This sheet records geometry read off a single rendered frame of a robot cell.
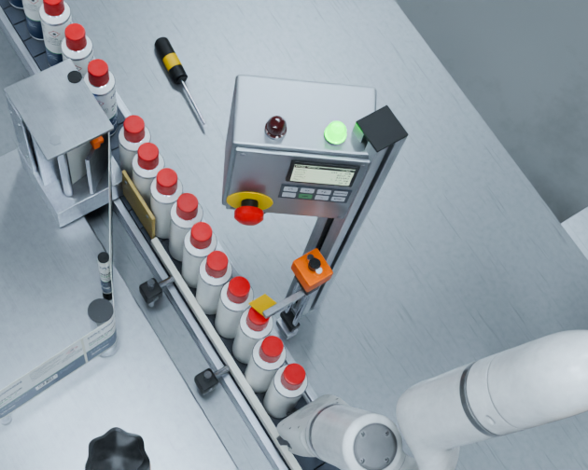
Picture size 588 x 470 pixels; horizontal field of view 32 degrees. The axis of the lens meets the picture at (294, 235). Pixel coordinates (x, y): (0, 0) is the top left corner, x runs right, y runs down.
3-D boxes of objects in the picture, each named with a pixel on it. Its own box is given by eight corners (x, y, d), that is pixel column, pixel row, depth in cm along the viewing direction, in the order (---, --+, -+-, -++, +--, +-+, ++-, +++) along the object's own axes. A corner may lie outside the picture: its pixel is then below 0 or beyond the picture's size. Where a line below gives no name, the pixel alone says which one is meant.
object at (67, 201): (21, 162, 178) (0, 89, 154) (88, 130, 182) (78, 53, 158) (60, 228, 174) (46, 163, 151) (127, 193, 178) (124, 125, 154)
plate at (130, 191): (121, 193, 177) (119, 172, 168) (125, 191, 177) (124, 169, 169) (150, 241, 174) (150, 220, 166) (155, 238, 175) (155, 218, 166)
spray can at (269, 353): (236, 375, 169) (247, 342, 150) (260, 356, 171) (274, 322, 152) (256, 400, 168) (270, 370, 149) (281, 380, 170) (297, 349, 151)
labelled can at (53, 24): (42, 56, 186) (30, -10, 167) (68, 44, 188) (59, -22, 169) (56, 78, 185) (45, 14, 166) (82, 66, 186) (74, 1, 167)
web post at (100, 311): (86, 338, 168) (78, 305, 151) (111, 324, 170) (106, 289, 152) (100, 363, 167) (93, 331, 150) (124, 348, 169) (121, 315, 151)
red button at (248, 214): (236, 194, 131) (234, 215, 129) (266, 197, 131) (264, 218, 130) (233, 205, 134) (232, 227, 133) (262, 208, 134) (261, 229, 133)
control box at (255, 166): (225, 143, 139) (236, 72, 122) (348, 154, 141) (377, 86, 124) (220, 212, 136) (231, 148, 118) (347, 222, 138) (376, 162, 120)
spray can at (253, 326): (228, 338, 172) (238, 301, 153) (259, 331, 173) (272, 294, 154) (235, 367, 170) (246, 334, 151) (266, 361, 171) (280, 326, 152)
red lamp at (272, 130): (264, 118, 120) (267, 109, 118) (287, 121, 120) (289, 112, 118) (263, 139, 119) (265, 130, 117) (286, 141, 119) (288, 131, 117)
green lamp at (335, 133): (324, 124, 121) (327, 116, 119) (345, 127, 121) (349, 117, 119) (323, 145, 120) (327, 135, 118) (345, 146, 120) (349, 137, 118)
